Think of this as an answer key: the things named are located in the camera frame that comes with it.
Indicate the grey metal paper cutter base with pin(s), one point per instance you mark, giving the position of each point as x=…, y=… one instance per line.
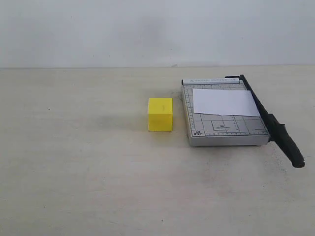
x=215, y=130

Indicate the white paper sheet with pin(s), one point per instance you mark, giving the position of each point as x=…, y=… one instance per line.
x=224, y=102

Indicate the black cutter blade lever arm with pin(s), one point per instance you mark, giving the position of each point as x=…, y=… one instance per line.
x=277, y=131

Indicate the yellow cube block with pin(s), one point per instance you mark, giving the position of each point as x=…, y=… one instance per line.
x=160, y=114

